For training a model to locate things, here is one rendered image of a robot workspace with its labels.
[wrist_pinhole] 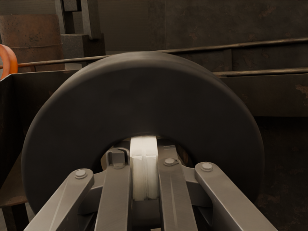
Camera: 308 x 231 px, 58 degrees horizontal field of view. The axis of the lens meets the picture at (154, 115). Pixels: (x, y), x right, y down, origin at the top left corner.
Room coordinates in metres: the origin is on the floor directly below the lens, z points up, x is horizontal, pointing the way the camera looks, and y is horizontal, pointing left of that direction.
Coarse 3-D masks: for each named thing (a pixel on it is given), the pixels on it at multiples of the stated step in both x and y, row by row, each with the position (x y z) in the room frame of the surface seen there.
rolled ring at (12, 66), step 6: (0, 48) 0.94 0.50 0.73; (6, 48) 0.94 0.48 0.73; (0, 54) 0.93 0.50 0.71; (6, 54) 0.92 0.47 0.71; (12, 54) 0.94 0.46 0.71; (6, 60) 0.91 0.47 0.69; (12, 60) 0.92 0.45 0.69; (6, 66) 0.90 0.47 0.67; (12, 66) 0.91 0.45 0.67; (6, 72) 0.90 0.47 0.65; (12, 72) 0.90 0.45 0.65; (0, 78) 0.90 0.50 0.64
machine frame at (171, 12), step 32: (192, 0) 0.71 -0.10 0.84; (224, 0) 0.68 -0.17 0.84; (256, 0) 0.65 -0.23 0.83; (288, 0) 0.62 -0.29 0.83; (192, 32) 0.70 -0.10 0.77; (224, 32) 0.67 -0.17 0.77; (256, 32) 0.65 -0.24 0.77; (288, 32) 0.62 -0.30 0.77; (256, 64) 0.64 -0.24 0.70; (288, 64) 0.62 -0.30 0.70; (288, 128) 0.61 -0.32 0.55; (288, 160) 0.61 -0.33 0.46; (288, 192) 0.60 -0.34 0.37; (288, 224) 0.60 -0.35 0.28
